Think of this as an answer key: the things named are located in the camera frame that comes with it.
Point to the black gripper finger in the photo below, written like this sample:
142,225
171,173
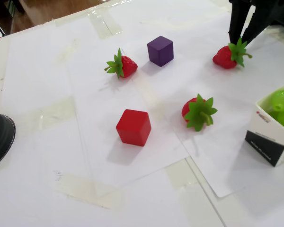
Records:
261,21
237,20

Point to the white and black cardboard box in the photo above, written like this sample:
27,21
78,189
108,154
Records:
260,149

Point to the red strawberry with short stem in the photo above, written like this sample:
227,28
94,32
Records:
223,58

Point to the purple cube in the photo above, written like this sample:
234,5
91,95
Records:
159,53

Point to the red strawberry with wide leaves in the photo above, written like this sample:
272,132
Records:
200,114

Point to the red strawberry with curved stem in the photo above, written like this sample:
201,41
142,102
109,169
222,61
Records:
127,65

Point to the clear tape strip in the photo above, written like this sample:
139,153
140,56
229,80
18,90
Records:
90,191
180,175
105,23

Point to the red cube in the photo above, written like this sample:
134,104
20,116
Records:
133,128

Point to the black round ribbed object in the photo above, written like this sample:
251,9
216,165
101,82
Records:
1,137

